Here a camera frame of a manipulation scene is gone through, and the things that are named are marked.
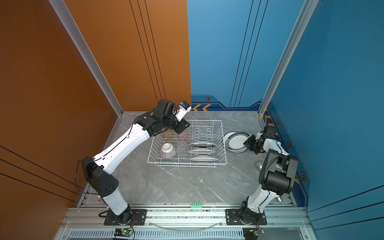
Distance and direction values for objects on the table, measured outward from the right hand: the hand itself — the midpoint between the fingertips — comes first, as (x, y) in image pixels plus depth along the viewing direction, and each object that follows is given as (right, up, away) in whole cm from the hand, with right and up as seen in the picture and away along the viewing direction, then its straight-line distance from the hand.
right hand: (244, 142), depth 94 cm
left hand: (-35, +13, -17) cm, 41 cm away
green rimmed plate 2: (-5, -1, +5) cm, 7 cm away
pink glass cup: (-39, +4, 0) cm, 39 cm away
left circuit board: (-65, -40, -24) cm, 80 cm away
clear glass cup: (-39, -2, -6) cm, 39 cm away
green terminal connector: (-30, -31, -17) cm, 46 cm away
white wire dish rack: (-23, +7, +15) cm, 28 cm away
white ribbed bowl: (-48, -5, -3) cm, 48 cm away
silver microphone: (+7, -13, -7) cm, 17 cm away
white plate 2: (-26, -8, -9) cm, 29 cm away
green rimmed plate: (-9, +3, +10) cm, 14 cm away
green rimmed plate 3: (-27, -2, 0) cm, 27 cm away
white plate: (-27, -5, -5) cm, 28 cm away
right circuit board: (-4, -41, -23) cm, 47 cm away
